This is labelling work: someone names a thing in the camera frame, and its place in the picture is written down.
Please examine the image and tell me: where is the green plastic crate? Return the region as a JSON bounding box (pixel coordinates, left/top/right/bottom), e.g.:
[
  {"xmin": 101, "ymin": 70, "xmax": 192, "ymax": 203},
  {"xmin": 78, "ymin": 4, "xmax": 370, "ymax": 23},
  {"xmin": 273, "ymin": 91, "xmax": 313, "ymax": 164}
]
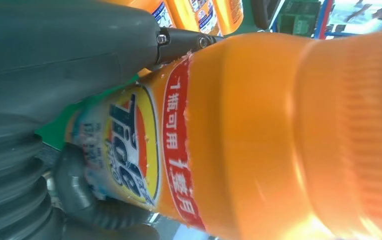
[{"xmin": 278, "ymin": 0, "xmax": 321, "ymax": 37}]

